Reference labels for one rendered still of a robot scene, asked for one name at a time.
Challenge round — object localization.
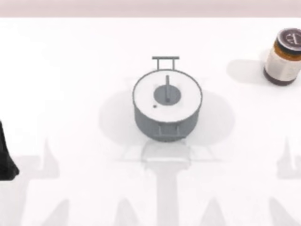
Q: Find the brown jar white label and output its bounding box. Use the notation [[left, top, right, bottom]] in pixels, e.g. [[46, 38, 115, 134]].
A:
[[263, 27, 301, 86]]

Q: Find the gray kitchen pot with lid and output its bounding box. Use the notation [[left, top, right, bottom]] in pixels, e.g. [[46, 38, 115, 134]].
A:
[[132, 56, 203, 143]]

